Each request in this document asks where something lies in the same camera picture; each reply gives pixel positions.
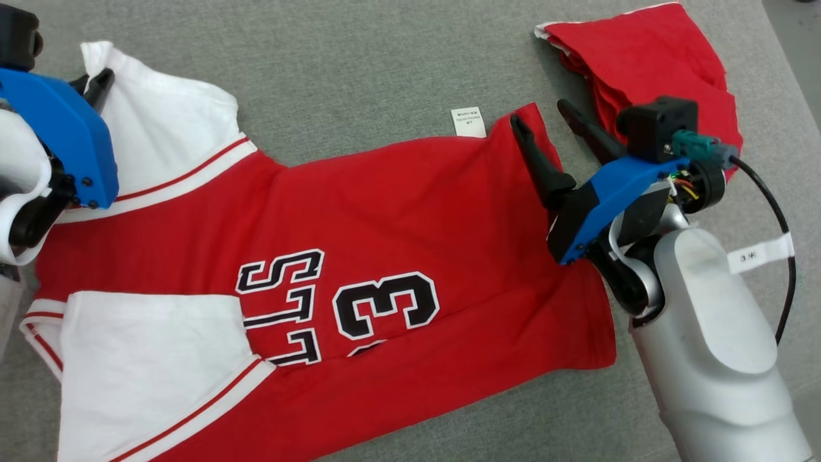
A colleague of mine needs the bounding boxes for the blue right camera bracket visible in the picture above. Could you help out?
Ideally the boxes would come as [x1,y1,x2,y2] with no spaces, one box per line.
[557,155,693,266]

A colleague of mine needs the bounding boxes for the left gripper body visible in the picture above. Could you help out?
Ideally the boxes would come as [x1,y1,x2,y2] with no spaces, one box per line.
[0,109,75,268]

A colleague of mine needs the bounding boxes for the teal right cable connector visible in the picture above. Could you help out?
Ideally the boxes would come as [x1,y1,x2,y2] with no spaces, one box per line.
[670,129,739,169]

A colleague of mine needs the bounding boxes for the blue camera bracket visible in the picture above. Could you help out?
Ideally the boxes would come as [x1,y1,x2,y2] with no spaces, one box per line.
[0,67,121,211]
[557,155,693,266]

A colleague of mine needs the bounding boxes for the red shorts with white stripe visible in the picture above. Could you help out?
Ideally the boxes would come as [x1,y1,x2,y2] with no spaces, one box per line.
[533,2,745,187]

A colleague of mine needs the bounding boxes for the white paper cable label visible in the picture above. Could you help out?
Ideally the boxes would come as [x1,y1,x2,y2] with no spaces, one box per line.
[727,234,795,276]

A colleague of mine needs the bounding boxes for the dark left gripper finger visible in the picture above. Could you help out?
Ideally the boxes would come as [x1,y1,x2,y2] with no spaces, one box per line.
[69,67,117,117]

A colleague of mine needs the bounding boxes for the blue left camera bracket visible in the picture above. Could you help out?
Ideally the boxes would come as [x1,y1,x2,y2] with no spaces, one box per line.
[0,67,121,211]

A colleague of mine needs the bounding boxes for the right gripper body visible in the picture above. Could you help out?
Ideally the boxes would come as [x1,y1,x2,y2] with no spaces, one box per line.
[546,158,727,319]

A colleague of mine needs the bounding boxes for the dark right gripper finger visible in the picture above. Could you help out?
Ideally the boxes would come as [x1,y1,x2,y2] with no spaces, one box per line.
[509,114,579,211]
[556,98,629,163]

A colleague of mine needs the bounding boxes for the grey fabric sofa cushion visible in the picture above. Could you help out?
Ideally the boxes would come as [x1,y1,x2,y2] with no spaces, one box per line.
[0,0,821,462]

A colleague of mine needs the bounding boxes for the red white basketball jersey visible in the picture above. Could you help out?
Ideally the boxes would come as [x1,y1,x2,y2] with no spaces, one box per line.
[19,40,618,462]

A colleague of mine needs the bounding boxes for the black right camera cable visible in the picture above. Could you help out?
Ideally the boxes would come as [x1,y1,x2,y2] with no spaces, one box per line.
[727,154,798,348]

